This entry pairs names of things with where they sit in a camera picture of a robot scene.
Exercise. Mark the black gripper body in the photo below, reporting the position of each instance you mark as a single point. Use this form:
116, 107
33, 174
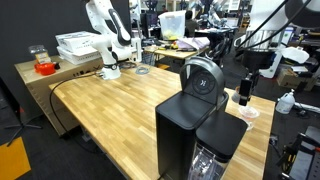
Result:
258, 60

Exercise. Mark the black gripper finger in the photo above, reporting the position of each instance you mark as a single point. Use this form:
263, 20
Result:
245, 91

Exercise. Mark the white coffee pod orange lid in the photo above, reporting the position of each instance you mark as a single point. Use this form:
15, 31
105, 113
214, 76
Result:
236, 96

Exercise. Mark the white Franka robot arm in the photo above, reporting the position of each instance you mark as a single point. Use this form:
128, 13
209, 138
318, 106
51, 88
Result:
110, 43

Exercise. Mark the black Keurig coffee machine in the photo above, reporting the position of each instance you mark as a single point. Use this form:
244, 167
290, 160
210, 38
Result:
176, 133

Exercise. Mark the brown cardboard box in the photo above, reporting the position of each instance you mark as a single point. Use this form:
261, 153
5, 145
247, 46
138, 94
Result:
293, 80

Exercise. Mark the white plastic jug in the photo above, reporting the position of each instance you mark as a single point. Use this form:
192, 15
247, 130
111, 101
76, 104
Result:
285, 104

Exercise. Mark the clear water tank black lid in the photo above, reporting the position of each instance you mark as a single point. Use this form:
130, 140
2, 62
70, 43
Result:
220, 136

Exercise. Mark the lilac cloth pile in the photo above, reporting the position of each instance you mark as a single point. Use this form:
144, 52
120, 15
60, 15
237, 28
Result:
193, 42

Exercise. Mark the wooden background table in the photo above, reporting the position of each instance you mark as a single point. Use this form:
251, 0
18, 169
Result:
180, 53

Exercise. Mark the black equipment cart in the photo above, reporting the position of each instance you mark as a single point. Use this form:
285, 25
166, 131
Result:
300, 156

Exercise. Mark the large clear plastic bin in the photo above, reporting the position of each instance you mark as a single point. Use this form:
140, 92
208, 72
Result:
172, 23

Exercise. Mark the white cardboard box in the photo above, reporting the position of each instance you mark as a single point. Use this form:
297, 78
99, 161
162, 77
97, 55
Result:
78, 57
75, 40

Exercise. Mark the red bowl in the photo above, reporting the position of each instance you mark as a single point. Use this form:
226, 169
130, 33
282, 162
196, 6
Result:
45, 68

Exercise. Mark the clear jar yellow label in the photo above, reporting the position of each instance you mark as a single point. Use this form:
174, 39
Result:
39, 53

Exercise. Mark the beige side cabinet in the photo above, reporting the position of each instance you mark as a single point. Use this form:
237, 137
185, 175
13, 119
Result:
33, 90

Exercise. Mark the black tripod stand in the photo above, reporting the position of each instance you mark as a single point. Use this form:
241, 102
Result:
20, 125

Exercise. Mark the orange floor panel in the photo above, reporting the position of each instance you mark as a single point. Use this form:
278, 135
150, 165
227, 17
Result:
13, 161

